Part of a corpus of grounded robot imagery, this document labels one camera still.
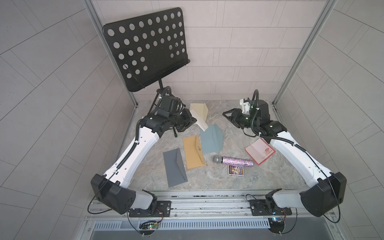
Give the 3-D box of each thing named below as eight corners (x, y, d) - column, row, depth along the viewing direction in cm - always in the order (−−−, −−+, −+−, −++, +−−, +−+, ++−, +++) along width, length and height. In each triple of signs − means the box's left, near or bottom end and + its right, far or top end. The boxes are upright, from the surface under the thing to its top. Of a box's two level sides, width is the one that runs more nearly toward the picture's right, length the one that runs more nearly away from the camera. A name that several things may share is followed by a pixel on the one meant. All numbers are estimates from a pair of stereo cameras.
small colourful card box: (228, 175, 84) (228, 173, 82) (227, 165, 87) (228, 164, 85) (243, 176, 83) (244, 175, 81) (242, 167, 87) (243, 165, 85)
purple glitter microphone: (212, 163, 88) (212, 161, 84) (212, 157, 90) (213, 154, 87) (251, 168, 86) (254, 166, 83) (251, 162, 88) (253, 159, 85)
